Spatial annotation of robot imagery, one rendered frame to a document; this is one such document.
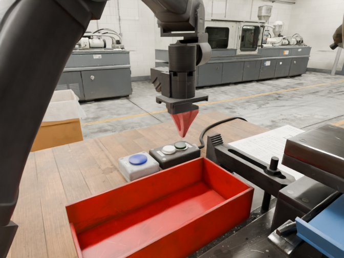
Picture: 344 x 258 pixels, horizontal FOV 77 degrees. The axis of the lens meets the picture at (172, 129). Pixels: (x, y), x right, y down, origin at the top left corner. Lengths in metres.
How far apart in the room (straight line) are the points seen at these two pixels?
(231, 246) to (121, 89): 4.54
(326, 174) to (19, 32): 0.31
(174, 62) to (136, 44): 6.49
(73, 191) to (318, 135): 0.41
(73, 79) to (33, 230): 4.21
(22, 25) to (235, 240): 0.35
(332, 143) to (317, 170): 0.04
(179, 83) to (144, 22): 6.62
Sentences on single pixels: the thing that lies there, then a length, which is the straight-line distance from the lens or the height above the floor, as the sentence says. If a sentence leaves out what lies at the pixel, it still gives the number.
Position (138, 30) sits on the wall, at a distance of 6.96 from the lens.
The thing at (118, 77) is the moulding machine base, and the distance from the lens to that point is 4.72.
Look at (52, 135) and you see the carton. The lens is 2.38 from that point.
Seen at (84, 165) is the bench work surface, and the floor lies 0.90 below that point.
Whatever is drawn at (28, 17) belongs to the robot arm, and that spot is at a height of 1.18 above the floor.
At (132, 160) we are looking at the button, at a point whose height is 0.94.
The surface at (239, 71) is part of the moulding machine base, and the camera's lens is 6.60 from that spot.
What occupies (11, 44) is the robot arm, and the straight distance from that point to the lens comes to 0.20.
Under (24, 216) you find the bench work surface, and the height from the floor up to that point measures 0.90.
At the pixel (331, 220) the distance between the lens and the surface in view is 0.30.
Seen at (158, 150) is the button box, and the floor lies 0.93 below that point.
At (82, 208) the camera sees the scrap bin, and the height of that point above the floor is 0.95.
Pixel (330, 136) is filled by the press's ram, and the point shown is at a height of 1.06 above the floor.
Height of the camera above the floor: 1.17
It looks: 22 degrees down
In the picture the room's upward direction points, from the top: straight up
